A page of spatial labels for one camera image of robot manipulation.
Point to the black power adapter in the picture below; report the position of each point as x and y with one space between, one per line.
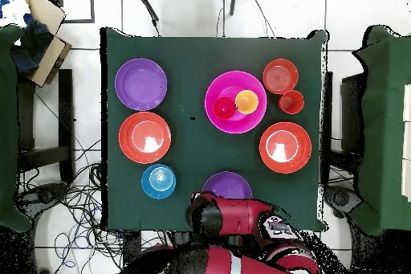
132 245

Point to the stack of white boxes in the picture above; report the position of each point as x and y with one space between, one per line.
407 142

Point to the black tripod leg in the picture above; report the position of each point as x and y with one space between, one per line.
148 5
233 0

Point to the dark blue cloth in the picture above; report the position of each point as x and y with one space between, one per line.
32 49

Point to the green covered side table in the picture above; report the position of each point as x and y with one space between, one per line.
6 126
382 126

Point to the dark floor frame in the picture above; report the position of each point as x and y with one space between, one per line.
92 4

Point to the orange cup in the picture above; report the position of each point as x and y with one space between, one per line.
291 102

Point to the large orange bowl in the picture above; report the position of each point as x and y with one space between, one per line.
144 139
284 147

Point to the black side stand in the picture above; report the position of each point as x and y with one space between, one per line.
351 110

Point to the blue bowl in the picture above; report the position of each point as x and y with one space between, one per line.
158 181

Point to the black bench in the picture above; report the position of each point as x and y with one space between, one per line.
65 110

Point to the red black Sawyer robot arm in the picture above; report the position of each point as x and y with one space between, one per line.
237 216

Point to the dark green tablecloth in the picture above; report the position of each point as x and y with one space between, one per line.
192 158

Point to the cardboard box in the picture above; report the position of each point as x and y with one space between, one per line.
54 55

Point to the black pedestal leg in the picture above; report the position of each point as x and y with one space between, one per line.
41 195
340 198

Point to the red cup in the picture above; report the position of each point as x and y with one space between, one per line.
224 108

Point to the small orange bowl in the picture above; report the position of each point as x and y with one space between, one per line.
280 76

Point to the yellow cup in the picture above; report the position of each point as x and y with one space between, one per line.
246 102

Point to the large pink bowl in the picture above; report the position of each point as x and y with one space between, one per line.
237 124

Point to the purple bowl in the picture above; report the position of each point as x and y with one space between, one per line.
141 84
228 184

